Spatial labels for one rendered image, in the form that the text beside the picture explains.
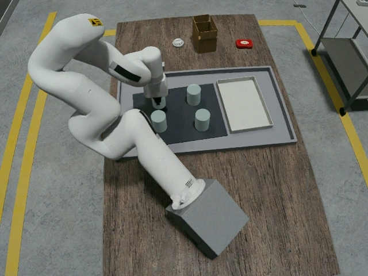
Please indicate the red tin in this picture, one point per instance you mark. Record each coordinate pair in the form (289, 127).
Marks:
(244, 44)

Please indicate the brown cardboard box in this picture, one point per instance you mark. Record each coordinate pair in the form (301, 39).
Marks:
(206, 40)

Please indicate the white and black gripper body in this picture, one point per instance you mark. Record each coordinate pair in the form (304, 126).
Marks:
(159, 89)

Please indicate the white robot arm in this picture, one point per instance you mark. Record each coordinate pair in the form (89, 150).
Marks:
(93, 123)

